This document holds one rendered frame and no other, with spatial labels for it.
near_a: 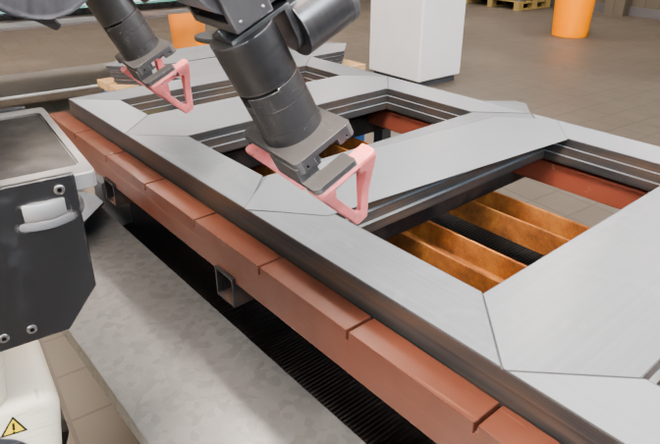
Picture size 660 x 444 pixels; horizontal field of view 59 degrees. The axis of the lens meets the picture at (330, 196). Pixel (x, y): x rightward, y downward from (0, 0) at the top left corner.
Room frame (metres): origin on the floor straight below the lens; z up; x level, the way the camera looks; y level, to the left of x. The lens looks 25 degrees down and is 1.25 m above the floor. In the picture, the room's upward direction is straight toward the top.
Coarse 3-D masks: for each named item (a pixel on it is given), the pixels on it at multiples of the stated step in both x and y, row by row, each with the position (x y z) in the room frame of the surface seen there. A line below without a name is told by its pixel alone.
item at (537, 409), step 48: (144, 96) 1.40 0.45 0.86; (192, 96) 1.48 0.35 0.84; (384, 96) 1.45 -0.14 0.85; (240, 144) 1.17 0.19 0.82; (384, 144) 1.06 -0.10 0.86; (576, 144) 1.08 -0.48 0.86; (192, 192) 0.91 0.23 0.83; (432, 192) 0.90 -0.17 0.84; (288, 240) 0.70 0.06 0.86; (336, 288) 0.63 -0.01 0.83; (432, 336) 0.51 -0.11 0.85; (480, 384) 0.46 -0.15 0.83; (576, 432) 0.38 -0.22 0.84
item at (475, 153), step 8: (424, 136) 1.10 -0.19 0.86; (432, 136) 1.10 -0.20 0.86; (440, 136) 1.10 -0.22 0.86; (448, 136) 1.10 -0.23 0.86; (456, 136) 1.10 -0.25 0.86; (432, 144) 1.05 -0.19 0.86; (440, 144) 1.05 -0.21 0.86; (448, 144) 1.05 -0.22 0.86; (456, 144) 1.05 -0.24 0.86; (464, 144) 1.05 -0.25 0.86; (472, 144) 1.05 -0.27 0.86; (448, 152) 1.01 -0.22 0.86; (456, 152) 1.01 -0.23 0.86; (464, 152) 1.01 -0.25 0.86; (472, 152) 1.01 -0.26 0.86; (480, 152) 1.01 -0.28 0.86; (488, 152) 1.01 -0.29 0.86; (496, 152) 1.01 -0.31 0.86; (472, 160) 0.97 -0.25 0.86; (480, 160) 0.97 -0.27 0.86; (488, 160) 0.97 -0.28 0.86; (496, 160) 0.97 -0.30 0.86
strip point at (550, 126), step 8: (512, 120) 1.20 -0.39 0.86; (520, 120) 1.20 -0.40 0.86; (528, 120) 1.20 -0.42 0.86; (536, 120) 1.20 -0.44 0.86; (544, 120) 1.20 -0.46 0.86; (552, 120) 1.20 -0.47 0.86; (536, 128) 1.15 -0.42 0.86; (544, 128) 1.15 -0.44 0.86; (552, 128) 1.15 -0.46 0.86; (560, 128) 1.15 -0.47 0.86; (560, 136) 1.10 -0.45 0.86
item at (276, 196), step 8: (264, 184) 0.87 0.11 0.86; (272, 184) 0.87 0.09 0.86; (280, 184) 0.87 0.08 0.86; (256, 192) 0.84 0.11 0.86; (264, 192) 0.84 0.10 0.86; (272, 192) 0.84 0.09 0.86; (280, 192) 0.84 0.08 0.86; (288, 192) 0.84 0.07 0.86; (264, 200) 0.81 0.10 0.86; (272, 200) 0.81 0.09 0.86; (280, 200) 0.81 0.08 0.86; (288, 200) 0.81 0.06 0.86; (296, 200) 0.81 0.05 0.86; (304, 200) 0.81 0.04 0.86; (272, 208) 0.78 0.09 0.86; (280, 208) 0.78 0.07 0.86; (288, 208) 0.78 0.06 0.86; (296, 208) 0.78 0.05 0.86; (304, 208) 0.78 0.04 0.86; (312, 208) 0.78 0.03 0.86
